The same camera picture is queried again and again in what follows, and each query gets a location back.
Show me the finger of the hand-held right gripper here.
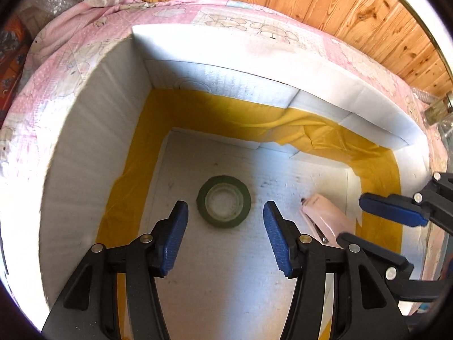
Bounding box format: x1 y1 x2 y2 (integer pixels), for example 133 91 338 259
358 172 453 236
337 233 453 303

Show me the white cardboard box yellow tape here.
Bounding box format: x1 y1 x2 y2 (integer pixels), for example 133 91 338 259
38 24 436 340

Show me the pink stapler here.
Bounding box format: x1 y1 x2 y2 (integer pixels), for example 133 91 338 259
300 193 356 247

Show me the clear plastic bag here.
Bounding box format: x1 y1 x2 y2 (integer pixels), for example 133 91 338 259
439 113 453 178

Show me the printed toy box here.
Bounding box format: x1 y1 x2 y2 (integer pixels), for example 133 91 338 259
0 14 32 121

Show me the green tape roll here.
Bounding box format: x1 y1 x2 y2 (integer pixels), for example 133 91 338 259
196 175 253 229

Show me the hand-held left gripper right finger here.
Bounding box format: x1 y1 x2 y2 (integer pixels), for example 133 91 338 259
263 201 411 340

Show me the pink printed blanket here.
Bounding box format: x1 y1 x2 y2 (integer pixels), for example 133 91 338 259
0 0 448 284

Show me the small glass bottle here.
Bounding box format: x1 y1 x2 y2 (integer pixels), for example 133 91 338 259
423 92 453 126

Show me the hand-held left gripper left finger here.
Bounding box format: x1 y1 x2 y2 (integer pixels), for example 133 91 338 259
42 200 189 340

